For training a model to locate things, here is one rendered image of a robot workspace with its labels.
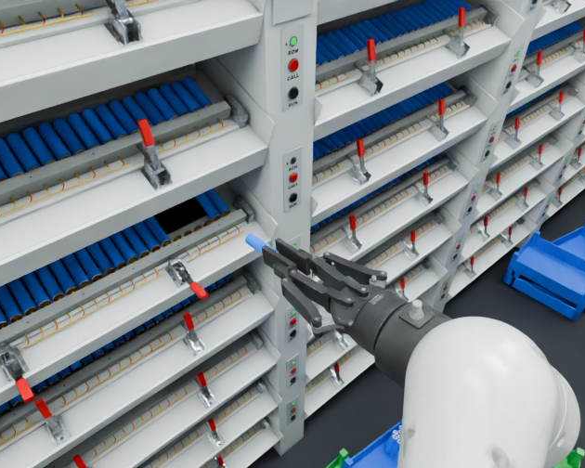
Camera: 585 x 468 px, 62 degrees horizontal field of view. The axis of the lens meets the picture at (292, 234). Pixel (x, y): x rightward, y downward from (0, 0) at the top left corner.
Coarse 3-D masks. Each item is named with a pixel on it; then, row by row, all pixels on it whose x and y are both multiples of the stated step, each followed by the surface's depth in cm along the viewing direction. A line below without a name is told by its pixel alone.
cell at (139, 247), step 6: (126, 228) 81; (132, 228) 82; (126, 234) 81; (132, 234) 81; (132, 240) 81; (138, 240) 81; (132, 246) 81; (138, 246) 80; (144, 246) 81; (138, 252) 80; (144, 252) 80
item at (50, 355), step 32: (224, 192) 92; (192, 224) 87; (256, 224) 90; (192, 256) 84; (224, 256) 85; (256, 256) 91; (128, 288) 78; (160, 288) 79; (64, 320) 73; (96, 320) 74; (128, 320) 75; (32, 352) 70; (64, 352) 71; (0, 384) 67; (32, 384) 71
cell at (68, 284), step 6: (48, 264) 76; (54, 264) 75; (60, 264) 76; (54, 270) 75; (60, 270) 75; (66, 270) 76; (60, 276) 75; (66, 276) 75; (60, 282) 74; (66, 282) 74; (72, 282) 75; (66, 288) 74
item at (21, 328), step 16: (224, 224) 86; (176, 240) 82; (192, 240) 83; (224, 240) 86; (160, 256) 80; (128, 272) 77; (144, 272) 79; (96, 288) 74; (112, 288) 76; (64, 304) 72; (80, 304) 74; (96, 304) 74; (32, 320) 70; (48, 320) 71; (0, 336) 68; (16, 336) 69
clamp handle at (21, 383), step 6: (12, 360) 66; (12, 366) 66; (12, 372) 65; (18, 372) 65; (18, 378) 65; (24, 378) 65; (18, 384) 64; (24, 384) 64; (24, 390) 63; (30, 390) 63; (24, 396) 63; (30, 396) 63
